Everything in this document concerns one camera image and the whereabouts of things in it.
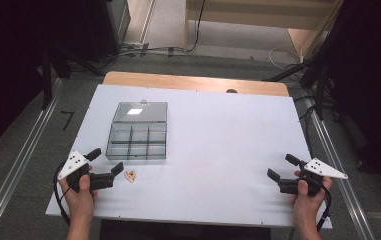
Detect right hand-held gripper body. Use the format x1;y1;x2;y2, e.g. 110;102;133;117
278;157;349;198

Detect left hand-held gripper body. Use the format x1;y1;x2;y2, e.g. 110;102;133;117
57;150;116;194

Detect person's right hand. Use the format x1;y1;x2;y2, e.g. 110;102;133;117
290;170;334;218

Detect person's left hand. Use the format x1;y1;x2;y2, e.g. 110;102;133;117
58;164;99;218

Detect small orange pink object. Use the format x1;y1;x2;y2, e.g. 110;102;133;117
124;170;138;184

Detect clear plastic compartment box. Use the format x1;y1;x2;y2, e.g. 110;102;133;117
105;99;169;161

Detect black metal stand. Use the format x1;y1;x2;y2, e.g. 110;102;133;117
262;49;332;121
40;46;55;110

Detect dark curtain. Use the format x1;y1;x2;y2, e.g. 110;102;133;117
0;0;89;160
324;0;381;191

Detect black cabinet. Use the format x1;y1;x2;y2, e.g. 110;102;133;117
81;0;132;64

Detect light wooden shelf unit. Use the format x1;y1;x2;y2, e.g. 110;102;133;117
183;0;345;59

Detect aluminium floor rail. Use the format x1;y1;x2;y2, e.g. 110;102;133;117
302;96;376;240
0;77;64;240

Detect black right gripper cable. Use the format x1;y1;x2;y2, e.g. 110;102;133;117
315;185;333;233

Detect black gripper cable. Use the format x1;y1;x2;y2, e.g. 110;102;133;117
52;162;73;228
315;185;333;233

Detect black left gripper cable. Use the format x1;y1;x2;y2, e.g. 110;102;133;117
52;162;73;228

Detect white cable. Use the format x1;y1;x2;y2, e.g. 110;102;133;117
268;45;304;73

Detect bundle of black floor cables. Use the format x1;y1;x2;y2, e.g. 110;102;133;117
99;41;187;64

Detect black hanging cable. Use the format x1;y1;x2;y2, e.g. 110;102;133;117
187;0;207;54

